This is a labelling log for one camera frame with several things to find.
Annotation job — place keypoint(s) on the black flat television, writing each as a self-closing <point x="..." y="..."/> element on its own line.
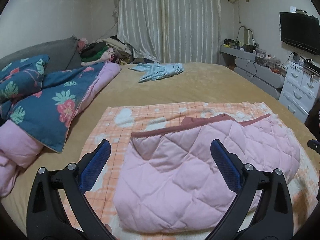
<point x="300" y="31"/>

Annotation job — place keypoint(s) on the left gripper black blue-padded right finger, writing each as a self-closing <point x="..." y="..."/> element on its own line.
<point x="262" y="206"/>

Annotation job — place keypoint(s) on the pink quilted jacket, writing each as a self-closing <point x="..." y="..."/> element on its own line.
<point x="169" y="181"/>

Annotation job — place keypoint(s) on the pile of clothes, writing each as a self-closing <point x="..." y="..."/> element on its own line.
<point x="109" y="49"/>

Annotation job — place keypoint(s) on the white drawer cabinet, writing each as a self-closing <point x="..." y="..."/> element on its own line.
<point x="300" y="90"/>

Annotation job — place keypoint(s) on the blue floral quilt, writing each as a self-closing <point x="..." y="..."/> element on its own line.
<point x="37" y="109"/>

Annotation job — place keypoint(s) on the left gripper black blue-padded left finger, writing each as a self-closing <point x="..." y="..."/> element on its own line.
<point x="58" y="208"/>

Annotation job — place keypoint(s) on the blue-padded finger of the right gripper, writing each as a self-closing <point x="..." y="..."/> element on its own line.
<point x="314" y="144"/>

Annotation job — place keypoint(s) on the light blue garment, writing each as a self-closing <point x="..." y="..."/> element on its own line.
<point x="156" y="71"/>

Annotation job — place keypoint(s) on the tan bed sheet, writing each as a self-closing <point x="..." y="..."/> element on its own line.
<point x="209" y="83"/>

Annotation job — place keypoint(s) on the orange white checked blanket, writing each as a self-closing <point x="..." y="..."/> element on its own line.
<point x="117" y="124"/>

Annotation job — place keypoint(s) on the grey wall desk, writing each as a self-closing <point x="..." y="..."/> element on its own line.
<point x="243" y="63"/>

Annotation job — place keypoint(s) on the cream striped curtain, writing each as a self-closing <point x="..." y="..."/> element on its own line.
<point x="171" y="31"/>

